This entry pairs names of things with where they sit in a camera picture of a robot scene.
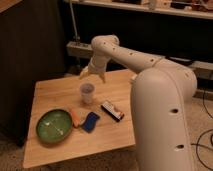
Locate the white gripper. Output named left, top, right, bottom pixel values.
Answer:
left=79, top=57, right=106, bottom=83

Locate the green ceramic bowl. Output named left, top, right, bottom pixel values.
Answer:
left=36, top=109, right=73, bottom=144

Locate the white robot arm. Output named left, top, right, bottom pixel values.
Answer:
left=80, top=35, right=197, bottom=171

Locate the clear plastic cup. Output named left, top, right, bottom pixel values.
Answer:
left=80, top=83, right=95, bottom=104

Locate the wooden table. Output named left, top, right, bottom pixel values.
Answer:
left=23, top=69, right=135, bottom=168

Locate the metal vertical pole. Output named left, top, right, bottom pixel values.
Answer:
left=69, top=0, right=81, bottom=46

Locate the orange carrot toy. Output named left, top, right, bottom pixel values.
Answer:
left=69, top=109, right=80, bottom=128

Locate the black white rectangular box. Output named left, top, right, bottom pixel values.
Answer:
left=101, top=101, right=124, bottom=122

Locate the blue sponge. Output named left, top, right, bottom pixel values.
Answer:
left=81, top=112, right=100, bottom=133

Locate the wall shelf with items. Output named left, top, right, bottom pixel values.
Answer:
left=63, top=0, right=213, bottom=20

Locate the black floor cable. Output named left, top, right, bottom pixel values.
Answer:
left=190, top=89, right=213, bottom=163

